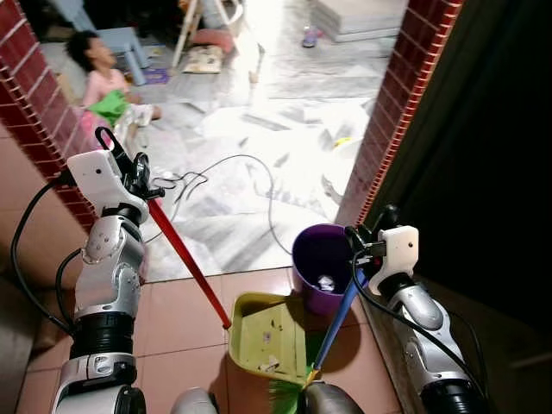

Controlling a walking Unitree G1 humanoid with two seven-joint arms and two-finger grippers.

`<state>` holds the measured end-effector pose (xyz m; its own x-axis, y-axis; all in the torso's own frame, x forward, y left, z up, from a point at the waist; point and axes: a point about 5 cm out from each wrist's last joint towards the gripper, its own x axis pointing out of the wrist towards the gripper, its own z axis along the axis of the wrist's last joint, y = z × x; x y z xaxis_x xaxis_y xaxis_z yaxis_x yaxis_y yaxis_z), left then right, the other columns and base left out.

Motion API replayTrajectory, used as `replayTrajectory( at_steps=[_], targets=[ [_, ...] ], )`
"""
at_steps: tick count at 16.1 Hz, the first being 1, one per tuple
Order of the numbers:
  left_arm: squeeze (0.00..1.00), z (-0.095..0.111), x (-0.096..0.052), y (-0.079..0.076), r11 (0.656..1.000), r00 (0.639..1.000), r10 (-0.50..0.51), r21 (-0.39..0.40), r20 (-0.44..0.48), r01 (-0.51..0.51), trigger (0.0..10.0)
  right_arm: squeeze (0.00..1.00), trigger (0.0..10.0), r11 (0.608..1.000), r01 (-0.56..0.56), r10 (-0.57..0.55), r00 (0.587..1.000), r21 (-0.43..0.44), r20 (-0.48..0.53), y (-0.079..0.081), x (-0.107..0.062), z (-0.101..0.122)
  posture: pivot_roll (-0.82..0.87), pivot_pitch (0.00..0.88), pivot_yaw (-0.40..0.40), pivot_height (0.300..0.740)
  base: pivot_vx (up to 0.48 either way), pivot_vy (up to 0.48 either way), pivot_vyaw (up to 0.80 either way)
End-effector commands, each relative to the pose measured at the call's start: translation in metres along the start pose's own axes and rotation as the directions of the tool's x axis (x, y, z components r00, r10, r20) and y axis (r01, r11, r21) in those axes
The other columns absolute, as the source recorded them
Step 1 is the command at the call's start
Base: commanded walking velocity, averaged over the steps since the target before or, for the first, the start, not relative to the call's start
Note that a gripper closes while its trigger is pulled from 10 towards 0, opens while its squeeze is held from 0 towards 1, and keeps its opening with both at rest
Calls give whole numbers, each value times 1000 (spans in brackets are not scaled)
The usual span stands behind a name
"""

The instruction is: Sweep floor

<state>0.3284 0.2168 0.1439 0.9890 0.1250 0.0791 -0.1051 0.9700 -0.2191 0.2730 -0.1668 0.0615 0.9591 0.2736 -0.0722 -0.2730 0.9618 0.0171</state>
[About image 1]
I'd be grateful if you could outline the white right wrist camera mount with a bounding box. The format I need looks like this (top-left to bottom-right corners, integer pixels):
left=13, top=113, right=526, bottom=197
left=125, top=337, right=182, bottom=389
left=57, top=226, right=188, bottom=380
left=369, top=225, right=421, bottom=294

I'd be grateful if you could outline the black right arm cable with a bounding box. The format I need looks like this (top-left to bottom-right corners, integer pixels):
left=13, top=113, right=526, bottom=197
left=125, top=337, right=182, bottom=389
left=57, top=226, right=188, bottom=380
left=348, top=252, right=486, bottom=399

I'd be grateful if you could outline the beige patterned mat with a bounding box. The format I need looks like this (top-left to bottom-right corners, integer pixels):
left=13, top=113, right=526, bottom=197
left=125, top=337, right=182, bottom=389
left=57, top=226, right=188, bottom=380
left=182, top=46, right=227, bottom=75

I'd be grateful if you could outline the grey robot leg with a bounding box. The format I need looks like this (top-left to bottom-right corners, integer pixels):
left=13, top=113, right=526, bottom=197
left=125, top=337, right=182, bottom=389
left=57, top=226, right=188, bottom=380
left=169, top=387, right=219, bottom=414
left=297, top=381, right=364, bottom=414

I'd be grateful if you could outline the wooden chair frame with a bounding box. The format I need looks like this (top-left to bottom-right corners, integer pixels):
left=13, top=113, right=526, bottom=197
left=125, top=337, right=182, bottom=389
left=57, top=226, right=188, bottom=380
left=171, top=0, right=253, bottom=72

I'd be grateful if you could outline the yellow dustpan with red handle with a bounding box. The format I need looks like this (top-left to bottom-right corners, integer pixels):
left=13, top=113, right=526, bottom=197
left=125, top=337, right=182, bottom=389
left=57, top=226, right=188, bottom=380
left=145, top=197, right=327, bottom=386

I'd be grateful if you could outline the grey folded mattress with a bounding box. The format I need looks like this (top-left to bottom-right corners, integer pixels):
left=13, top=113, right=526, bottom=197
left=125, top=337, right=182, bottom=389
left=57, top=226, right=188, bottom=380
left=309, top=0, right=408, bottom=44

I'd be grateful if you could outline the grey right robot leg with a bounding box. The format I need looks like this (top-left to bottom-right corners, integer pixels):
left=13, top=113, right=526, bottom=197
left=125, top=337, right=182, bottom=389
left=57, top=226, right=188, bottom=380
left=297, top=381, right=364, bottom=414

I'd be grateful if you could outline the child in pink shirt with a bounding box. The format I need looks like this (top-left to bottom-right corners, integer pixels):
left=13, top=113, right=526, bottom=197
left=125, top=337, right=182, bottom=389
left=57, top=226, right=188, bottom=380
left=64, top=29, right=163, bottom=132

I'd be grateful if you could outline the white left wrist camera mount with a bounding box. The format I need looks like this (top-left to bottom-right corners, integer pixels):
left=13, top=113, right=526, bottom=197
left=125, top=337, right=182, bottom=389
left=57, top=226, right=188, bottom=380
left=66, top=150, right=149, bottom=218

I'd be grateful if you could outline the blue plastic stool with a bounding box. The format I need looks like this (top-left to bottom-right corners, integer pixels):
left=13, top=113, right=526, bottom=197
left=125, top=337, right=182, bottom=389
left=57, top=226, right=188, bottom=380
left=93, top=26, right=149, bottom=87

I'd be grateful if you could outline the green cloth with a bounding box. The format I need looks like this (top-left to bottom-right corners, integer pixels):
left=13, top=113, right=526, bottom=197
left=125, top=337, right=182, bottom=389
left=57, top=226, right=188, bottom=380
left=86, top=90, right=132, bottom=127

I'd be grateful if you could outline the pink cushion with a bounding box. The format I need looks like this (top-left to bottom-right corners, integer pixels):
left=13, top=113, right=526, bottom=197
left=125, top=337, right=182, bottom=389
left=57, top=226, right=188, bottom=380
left=189, top=28, right=235, bottom=54

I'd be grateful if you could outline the thin black floor cable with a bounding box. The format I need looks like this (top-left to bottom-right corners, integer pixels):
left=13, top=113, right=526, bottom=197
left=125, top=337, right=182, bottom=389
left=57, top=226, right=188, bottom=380
left=142, top=154, right=287, bottom=256

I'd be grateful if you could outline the purple plastic bucket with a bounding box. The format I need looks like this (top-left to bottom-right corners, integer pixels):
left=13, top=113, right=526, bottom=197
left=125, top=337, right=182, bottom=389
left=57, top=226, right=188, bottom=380
left=291, top=223, right=370, bottom=317

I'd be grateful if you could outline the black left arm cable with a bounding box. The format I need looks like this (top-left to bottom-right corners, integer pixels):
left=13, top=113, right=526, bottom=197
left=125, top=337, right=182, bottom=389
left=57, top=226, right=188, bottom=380
left=9, top=171, right=83, bottom=339

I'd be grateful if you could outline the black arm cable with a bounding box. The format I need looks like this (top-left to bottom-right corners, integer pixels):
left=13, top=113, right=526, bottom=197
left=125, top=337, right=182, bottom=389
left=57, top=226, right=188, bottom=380
left=348, top=252, right=486, bottom=399
left=9, top=171, right=83, bottom=339

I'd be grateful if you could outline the grey left robot leg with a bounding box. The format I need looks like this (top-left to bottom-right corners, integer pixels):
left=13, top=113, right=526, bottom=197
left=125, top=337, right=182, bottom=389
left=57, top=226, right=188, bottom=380
left=169, top=387, right=219, bottom=414

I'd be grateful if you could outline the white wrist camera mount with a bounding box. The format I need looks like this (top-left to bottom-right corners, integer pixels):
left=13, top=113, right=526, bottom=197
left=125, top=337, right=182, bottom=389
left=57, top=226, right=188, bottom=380
left=66, top=150, right=149, bottom=218
left=369, top=225, right=421, bottom=294

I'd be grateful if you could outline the green broom with blue handle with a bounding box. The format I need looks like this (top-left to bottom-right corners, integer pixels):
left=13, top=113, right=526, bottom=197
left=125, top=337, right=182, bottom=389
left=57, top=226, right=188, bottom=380
left=266, top=264, right=370, bottom=414

